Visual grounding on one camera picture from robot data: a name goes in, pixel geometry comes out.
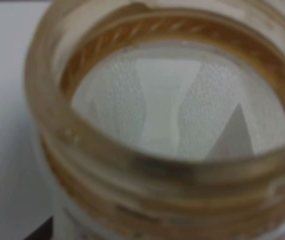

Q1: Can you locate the clear drink bottle pink label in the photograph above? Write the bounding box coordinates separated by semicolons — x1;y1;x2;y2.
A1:
24;0;285;240

